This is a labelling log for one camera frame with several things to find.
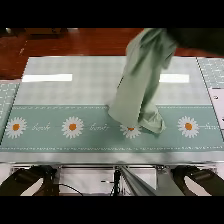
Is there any pale green T-shirt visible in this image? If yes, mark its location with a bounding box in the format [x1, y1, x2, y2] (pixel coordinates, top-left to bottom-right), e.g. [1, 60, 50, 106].
[107, 27, 179, 135]

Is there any silver frame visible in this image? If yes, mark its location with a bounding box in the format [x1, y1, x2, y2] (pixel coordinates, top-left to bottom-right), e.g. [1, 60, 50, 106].
[0, 161, 224, 197]

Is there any black cable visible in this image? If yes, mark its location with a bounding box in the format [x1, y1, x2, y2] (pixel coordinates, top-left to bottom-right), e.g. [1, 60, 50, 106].
[54, 182, 85, 197]

